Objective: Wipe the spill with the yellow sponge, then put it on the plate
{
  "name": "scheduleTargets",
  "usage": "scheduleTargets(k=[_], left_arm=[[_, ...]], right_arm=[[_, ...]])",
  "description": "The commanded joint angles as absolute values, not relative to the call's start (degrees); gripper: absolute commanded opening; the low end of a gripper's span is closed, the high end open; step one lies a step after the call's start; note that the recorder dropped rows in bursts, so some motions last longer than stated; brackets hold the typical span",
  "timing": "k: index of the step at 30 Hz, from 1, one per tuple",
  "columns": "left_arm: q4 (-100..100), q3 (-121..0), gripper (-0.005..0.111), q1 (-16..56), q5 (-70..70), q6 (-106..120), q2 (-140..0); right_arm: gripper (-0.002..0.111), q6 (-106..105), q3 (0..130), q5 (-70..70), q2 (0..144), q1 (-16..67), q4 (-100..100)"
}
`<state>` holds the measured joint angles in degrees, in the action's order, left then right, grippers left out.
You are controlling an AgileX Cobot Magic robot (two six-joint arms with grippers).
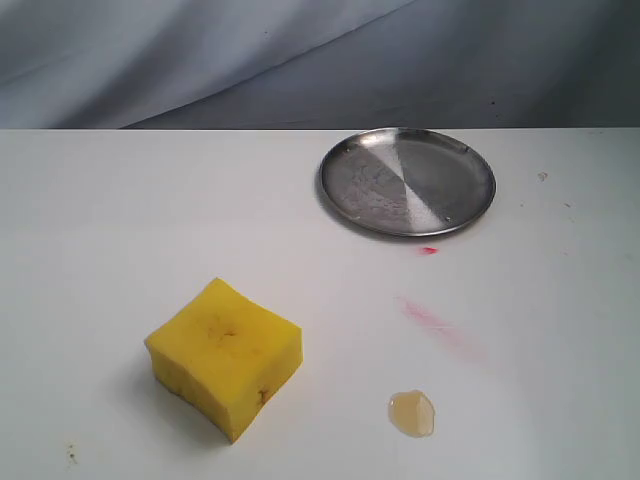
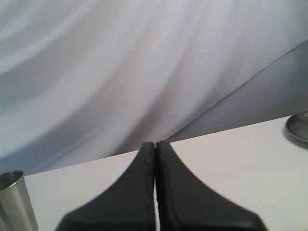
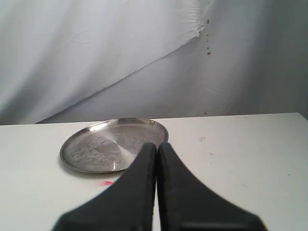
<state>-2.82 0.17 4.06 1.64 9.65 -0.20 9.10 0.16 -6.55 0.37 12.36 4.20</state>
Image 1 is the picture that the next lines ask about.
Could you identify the yellow sponge block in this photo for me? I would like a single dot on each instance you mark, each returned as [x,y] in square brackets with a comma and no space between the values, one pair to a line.
[226,356]

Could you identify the amber liquid spill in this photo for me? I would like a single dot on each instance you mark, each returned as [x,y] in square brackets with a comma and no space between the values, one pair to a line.
[412,413]

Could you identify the round metal plate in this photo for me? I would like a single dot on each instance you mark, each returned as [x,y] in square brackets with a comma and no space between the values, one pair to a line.
[406,182]

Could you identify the grey fabric backdrop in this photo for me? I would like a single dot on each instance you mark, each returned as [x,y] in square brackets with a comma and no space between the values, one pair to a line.
[319,64]

